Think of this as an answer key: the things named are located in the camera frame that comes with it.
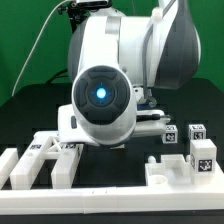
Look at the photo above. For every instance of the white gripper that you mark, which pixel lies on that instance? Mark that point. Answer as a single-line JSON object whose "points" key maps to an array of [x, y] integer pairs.
{"points": [[73, 128]]}

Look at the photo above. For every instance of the white chair seat plate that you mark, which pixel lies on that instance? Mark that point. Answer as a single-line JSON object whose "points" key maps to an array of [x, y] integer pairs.
{"points": [[176, 170]]}

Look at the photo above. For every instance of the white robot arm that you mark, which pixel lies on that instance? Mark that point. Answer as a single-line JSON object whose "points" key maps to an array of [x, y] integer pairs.
{"points": [[115, 60]]}

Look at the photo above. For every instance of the small tagged white cube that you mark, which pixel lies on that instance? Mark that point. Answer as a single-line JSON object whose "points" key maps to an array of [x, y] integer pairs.
{"points": [[171, 135]]}

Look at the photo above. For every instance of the white L-shaped obstacle fence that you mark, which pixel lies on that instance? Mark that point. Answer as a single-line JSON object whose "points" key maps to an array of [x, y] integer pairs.
{"points": [[102, 200]]}

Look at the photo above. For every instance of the white chair back frame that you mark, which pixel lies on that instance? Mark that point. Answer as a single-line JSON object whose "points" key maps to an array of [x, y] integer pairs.
{"points": [[47, 146]]}

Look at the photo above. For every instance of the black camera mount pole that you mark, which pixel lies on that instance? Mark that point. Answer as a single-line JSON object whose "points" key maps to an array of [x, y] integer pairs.
{"points": [[77, 9]]}

